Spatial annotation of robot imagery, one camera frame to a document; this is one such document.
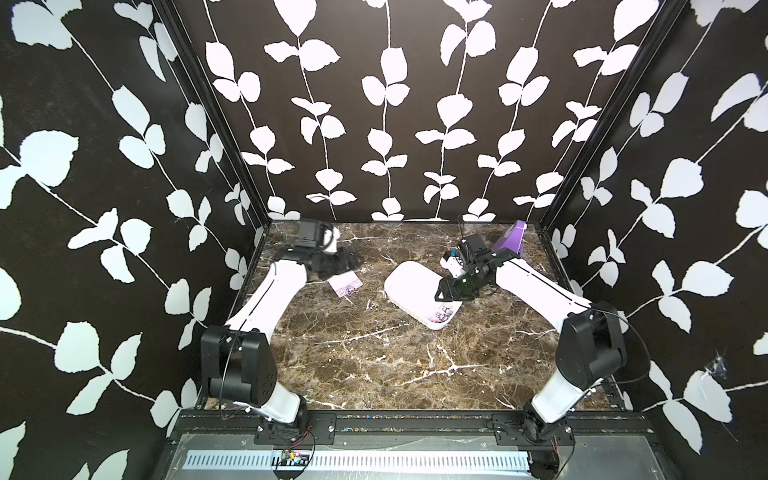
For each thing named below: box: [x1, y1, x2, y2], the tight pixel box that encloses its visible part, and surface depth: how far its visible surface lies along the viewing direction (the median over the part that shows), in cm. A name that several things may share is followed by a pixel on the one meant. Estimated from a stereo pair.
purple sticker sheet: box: [326, 270, 363, 298], surface depth 103 cm
